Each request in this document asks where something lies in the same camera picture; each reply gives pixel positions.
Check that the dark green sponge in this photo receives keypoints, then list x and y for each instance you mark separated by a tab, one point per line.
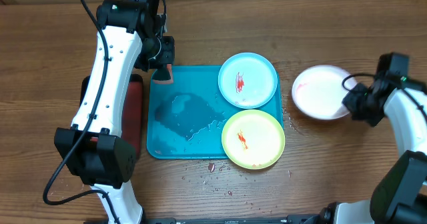
163	76

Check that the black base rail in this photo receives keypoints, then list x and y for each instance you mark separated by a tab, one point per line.
233	220

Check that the white plate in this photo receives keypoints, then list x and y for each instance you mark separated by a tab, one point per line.
318	93

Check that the black tray with red water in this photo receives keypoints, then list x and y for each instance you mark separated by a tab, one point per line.
132	115

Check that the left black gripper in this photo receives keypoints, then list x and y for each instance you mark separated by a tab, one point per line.
169	47

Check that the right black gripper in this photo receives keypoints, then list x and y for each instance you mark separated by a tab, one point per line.
354	102

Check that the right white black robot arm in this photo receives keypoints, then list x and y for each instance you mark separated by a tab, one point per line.
402	101

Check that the light blue plate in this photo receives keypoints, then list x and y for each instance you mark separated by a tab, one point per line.
247	80

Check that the teal plastic serving tray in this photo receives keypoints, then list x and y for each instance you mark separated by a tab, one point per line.
186	118

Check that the yellow-green plate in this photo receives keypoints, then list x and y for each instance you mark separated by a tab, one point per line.
253	139

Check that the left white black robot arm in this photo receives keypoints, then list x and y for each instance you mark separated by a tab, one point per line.
131	34

